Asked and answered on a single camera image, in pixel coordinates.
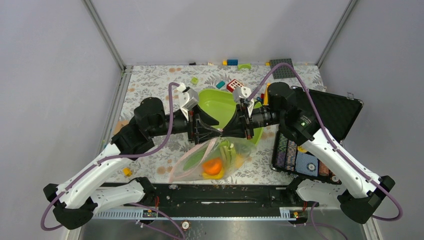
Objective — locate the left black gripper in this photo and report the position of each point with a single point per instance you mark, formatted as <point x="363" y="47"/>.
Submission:
<point x="200" y="125"/>

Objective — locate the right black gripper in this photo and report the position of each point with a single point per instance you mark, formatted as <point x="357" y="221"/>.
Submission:
<point x="239" y="123"/>

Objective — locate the white green toy leek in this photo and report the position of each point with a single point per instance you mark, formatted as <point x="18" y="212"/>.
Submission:
<point x="228" y="152"/>

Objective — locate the clear zip top bag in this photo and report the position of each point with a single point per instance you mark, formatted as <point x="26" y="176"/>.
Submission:
<point x="243" y="147"/>

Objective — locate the orange toy fruit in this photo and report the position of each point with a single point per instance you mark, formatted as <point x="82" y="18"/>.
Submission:
<point x="213" y="166"/>

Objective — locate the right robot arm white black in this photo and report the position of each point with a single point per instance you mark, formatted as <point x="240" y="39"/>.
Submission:
<point x="362" y="191"/>

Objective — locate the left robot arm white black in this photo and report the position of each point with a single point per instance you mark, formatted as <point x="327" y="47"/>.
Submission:
<point x="75" y="202"/>

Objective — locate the green plastic tray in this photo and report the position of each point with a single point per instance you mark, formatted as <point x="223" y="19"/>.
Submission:
<point x="221" y="106"/>

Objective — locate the yellow blue brick tower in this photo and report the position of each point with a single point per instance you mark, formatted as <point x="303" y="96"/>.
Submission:
<point x="264" y="96"/>

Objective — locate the red white window brick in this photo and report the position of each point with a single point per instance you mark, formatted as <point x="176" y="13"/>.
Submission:
<point x="233" y="84"/>

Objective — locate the teal small brick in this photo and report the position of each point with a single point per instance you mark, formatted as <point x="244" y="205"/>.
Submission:
<point x="220" y="84"/>

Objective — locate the floral table mat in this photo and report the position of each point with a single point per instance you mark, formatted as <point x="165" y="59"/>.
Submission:
<point x="152" y="81"/>

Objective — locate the green arch brick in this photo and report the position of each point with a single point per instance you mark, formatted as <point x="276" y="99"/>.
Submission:
<point x="244" y="66"/>

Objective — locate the blue yellow brick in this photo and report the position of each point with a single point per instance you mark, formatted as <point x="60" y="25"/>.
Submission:
<point x="230" y="62"/>

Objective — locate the grey brick baseplate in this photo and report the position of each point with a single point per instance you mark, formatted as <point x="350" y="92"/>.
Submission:
<point x="283" y="72"/>

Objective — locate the tan curved wooden piece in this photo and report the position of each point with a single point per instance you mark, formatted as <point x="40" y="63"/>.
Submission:
<point x="119" y="125"/>

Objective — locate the small yellow brick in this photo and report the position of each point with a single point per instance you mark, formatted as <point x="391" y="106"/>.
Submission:
<point x="127" y="172"/>

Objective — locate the black poker chip case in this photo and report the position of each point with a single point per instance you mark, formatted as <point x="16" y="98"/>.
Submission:
<point x="338" y="114"/>

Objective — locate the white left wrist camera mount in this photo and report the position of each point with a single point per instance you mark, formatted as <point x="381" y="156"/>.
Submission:
<point x="188" y="99"/>

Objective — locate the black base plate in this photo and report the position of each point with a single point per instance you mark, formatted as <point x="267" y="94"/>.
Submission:
<point x="216" y="202"/>

